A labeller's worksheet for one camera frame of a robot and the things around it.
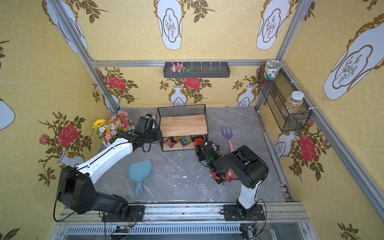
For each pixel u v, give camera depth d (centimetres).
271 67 85
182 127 92
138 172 88
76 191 42
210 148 74
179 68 88
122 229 73
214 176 85
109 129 87
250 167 50
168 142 97
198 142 100
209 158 75
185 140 98
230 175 86
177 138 100
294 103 65
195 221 72
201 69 92
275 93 98
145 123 64
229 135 104
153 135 76
